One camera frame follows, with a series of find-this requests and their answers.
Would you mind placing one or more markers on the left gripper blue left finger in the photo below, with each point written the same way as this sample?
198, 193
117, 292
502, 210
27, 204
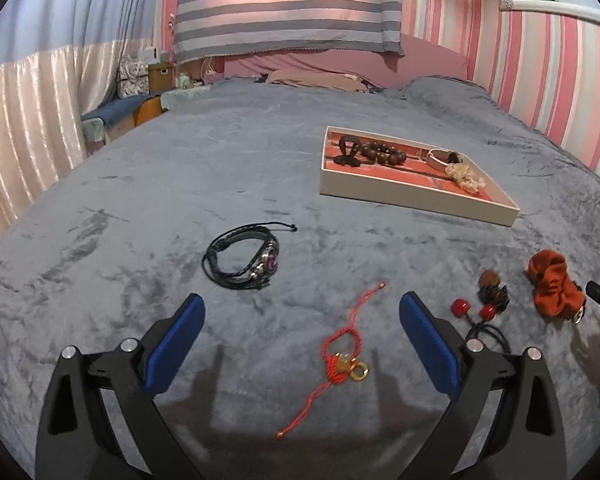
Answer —
138, 375

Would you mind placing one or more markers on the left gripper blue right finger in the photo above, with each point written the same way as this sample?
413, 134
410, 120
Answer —
464, 376

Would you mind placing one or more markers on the black hair tie red beads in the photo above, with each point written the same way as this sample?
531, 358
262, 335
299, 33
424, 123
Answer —
460, 309

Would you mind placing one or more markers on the orange fabric scrunchie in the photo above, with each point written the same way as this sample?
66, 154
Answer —
555, 294

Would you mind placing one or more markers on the red string bracelet gold charm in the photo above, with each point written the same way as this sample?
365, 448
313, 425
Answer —
339, 367

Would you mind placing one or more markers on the cream flower scrunchie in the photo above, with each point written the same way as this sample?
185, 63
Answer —
463, 176

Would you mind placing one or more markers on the white strap wrist watch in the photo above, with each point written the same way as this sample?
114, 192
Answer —
441, 159

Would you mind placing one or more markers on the cream jewelry tray red lining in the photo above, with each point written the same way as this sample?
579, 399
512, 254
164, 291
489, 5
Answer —
394, 171

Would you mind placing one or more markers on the black scrunchie with charm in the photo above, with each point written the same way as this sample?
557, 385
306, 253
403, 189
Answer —
577, 318

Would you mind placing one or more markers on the grey plush bed blanket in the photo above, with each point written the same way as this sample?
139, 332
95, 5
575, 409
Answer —
222, 197

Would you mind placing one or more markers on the blue denim cloth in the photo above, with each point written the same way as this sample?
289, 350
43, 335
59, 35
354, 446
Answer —
112, 112

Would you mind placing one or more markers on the cream shiny curtain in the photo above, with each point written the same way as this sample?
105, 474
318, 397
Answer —
42, 99

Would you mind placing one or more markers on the beige folded cloth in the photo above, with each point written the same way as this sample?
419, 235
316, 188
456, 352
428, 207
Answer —
322, 80

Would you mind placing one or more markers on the pink headboard cushion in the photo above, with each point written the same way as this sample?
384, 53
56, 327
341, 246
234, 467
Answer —
420, 58

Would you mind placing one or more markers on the brown cardboard storage box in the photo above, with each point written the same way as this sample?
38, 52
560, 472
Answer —
161, 77

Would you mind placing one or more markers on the grey striped pillow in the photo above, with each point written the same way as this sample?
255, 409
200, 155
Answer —
211, 28

